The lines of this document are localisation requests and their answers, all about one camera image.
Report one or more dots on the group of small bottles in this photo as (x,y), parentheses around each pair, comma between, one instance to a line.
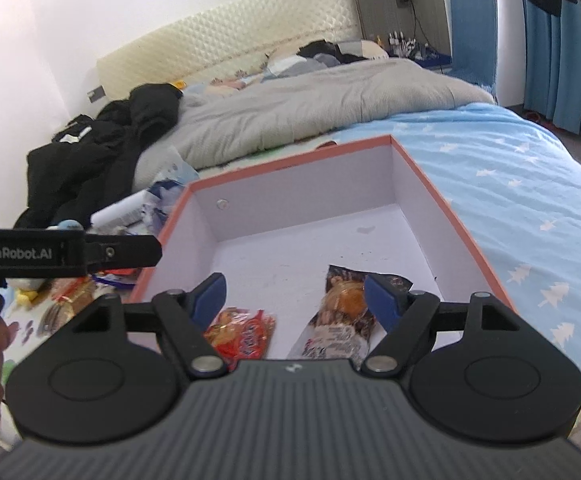
(403,45)

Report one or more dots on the grey wall socket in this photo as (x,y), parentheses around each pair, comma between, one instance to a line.
(96,93)

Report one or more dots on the brown snack packet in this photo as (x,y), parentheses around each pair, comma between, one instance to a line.
(339,302)

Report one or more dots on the blue curtain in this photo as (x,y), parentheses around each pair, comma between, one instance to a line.
(560,70)

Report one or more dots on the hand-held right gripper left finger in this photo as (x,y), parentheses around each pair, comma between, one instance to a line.
(211,299)

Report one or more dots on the black jacket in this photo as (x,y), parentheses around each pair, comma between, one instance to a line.
(95,160)

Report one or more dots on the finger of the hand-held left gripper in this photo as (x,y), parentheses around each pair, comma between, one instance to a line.
(130,250)

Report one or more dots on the blue white plush toy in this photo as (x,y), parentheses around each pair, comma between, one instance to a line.
(68,224)

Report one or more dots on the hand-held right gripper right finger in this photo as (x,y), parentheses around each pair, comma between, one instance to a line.
(381,300)

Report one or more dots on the black power outlet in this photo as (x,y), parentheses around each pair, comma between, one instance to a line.
(403,0)

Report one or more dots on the red orange snack packet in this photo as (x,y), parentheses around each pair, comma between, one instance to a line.
(245,332)

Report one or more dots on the blue chair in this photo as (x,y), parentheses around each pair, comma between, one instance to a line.
(473,35)

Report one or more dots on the white paper roll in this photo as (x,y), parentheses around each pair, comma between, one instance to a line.
(120,210)

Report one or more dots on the food printed mat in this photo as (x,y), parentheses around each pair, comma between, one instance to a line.
(23,327)

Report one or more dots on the blue star bed sheet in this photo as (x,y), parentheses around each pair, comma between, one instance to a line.
(520,185)

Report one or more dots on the grey quilt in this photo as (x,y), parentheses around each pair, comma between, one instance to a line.
(320,105)

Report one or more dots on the clear plastic bag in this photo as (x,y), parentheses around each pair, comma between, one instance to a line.
(170,180)

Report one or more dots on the patterned light pillow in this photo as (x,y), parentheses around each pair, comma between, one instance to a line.
(220,87)

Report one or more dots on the cream quilted headboard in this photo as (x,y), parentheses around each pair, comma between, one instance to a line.
(220,35)

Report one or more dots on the pink cardboard box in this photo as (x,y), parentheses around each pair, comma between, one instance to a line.
(295,195)

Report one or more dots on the pile of clothes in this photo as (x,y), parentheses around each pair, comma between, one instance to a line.
(320,55)

